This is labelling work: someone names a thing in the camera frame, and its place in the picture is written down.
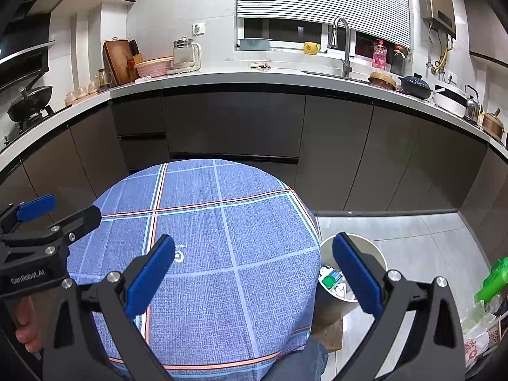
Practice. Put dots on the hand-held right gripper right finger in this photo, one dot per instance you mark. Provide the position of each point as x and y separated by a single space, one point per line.
357 278

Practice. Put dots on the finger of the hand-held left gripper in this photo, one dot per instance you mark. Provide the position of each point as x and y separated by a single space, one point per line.
35 208
83 218

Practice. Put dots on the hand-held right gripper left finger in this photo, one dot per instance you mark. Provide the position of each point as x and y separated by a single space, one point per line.
153 276

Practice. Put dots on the green plastic cap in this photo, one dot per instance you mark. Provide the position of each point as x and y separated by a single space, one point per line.
328 282

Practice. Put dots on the beige round trash bin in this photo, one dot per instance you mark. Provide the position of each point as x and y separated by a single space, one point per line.
333 305

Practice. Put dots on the person's left hand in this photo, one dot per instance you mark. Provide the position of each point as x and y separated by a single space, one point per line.
27 325

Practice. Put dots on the brown wooden board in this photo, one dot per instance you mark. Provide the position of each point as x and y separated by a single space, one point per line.
331 337

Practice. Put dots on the black gas stove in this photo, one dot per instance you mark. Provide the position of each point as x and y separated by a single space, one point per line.
24 123

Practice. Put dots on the blue plaid tablecloth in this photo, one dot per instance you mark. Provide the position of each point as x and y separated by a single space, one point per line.
238 246

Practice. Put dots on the person's right leg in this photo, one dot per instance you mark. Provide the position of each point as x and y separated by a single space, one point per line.
301 361

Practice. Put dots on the black wok with dark lid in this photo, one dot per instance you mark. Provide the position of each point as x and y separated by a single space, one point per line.
29 103

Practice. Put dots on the small glass cup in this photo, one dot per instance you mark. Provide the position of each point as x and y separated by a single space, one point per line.
70 98
81 93
93 88

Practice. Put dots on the translucent plastic bag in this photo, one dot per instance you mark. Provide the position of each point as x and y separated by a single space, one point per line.
476 317

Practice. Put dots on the white red patterned bag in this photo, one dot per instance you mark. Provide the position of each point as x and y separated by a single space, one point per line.
476 345

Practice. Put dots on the green spray bottle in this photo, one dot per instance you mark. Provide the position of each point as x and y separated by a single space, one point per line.
494 280

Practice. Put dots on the glass pitcher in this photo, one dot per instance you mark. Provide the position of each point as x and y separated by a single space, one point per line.
104 79

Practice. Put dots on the black range hood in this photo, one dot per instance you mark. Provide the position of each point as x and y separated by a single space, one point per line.
24 59

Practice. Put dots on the wooden cutting board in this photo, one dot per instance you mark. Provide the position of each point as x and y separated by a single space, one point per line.
117 61

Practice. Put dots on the wooden knife block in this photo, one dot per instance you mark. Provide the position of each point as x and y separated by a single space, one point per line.
133 65

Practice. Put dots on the pink basket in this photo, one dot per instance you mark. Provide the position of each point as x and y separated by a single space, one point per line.
154 67

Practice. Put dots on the kitchen counter with dark cabinets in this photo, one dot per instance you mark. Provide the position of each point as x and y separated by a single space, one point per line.
238 127

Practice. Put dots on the glass electric kettle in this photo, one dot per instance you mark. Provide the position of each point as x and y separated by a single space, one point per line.
184 55

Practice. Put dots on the bamboo steamer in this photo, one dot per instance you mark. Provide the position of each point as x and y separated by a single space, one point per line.
381 80

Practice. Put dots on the white pot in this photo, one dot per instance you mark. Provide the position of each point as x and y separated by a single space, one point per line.
450 101

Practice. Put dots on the dark blue pot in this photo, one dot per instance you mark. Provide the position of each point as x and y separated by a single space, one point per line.
414 86

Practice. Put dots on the copper pot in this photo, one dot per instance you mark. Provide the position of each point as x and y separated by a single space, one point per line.
493 127

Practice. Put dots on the steel kettle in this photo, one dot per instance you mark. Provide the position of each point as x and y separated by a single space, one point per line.
472 109

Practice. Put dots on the kitchen sink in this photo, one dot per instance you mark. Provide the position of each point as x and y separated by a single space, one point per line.
325 74

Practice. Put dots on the dark jar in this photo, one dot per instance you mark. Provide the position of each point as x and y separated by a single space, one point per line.
400 63

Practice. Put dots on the pink bottle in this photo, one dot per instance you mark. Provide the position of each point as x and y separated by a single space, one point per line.
380 55

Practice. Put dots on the steel kitchen faucet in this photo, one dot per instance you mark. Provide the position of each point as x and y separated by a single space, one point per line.
346 47

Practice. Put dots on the metal keys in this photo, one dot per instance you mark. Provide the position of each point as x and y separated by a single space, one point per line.
260 66

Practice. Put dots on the yellow mug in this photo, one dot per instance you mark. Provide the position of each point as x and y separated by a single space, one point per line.
310 47

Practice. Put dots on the grey blue pot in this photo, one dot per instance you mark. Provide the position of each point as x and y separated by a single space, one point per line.
256 43

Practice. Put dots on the kitchen window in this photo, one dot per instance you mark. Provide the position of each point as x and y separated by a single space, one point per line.
278 29

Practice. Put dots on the metallic water heater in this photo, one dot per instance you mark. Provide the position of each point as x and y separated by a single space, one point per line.
436 4

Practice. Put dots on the white wall socket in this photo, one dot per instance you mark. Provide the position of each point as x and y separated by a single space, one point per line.
199 28
451 77

